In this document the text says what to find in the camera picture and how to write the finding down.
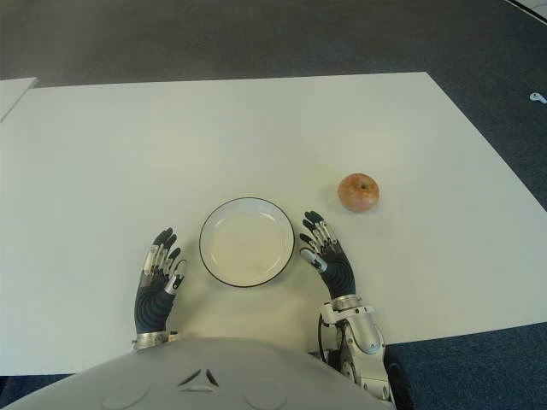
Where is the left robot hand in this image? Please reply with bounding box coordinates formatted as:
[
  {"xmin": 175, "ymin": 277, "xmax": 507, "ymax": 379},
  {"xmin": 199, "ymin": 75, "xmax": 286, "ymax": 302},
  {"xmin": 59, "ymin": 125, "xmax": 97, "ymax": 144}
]
[{"xmin": 134, "ymin": 227, "xmax": 189, "ymax": 336}]

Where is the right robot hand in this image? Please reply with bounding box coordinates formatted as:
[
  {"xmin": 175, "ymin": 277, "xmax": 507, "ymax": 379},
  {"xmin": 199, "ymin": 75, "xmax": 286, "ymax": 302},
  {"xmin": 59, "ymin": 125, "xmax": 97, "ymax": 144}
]
[{"xmin": 297, "ymin": 210, "xmax": 357, "ymax": 301}]

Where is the red-yellow apple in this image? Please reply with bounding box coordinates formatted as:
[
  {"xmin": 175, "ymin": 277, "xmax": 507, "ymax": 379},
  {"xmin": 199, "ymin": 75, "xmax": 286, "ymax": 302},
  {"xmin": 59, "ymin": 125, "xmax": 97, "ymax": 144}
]
[{"xmin": 338, "ymin": 173, "xmax": 380, "ymax": 214}]

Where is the white plate with black rim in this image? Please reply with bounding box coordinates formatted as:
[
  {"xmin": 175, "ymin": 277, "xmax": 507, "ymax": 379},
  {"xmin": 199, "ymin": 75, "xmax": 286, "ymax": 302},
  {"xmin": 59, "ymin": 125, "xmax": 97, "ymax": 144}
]
[{"xmin": 198, "ymin": 196, "xmax": 297, "ymax": 289}]

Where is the grey robot torso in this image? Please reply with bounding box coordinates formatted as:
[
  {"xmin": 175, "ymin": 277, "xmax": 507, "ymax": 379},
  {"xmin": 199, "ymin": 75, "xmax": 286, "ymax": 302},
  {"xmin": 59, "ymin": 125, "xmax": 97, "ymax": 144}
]
[{"xmin": 0, "ymin": 335, "xmax": 382, "ymax": 410}]

